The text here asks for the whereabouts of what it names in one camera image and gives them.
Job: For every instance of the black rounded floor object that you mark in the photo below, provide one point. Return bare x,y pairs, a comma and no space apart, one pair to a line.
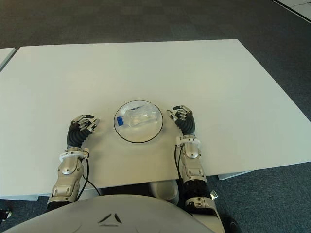
230,224

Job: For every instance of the white plate with black rim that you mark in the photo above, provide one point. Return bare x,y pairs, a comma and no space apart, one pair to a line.
138,134

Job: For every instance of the metal bracket stand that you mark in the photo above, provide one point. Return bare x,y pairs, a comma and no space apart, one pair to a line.
213,194

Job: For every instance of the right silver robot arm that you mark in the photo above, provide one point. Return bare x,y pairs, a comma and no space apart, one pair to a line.
194,174

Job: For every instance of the grey robot torso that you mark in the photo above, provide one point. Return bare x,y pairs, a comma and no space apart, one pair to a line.
109,216

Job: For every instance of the clear bottle with blue cap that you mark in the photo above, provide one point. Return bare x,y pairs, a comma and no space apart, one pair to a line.
141,117

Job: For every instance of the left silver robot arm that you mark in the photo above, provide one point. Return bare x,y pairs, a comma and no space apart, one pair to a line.
68,174

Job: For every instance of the white cylinder under table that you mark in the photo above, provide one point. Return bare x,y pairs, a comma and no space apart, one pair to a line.
167,191

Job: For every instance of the neighbouring white table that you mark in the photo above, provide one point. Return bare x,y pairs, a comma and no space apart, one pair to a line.
6,57

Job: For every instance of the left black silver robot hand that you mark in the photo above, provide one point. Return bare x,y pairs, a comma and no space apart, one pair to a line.
77,134

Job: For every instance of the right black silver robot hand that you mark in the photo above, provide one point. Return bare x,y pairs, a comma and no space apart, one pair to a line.
187,123

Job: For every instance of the black caster with metal frame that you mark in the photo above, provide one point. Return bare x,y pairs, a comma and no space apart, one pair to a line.
6,213

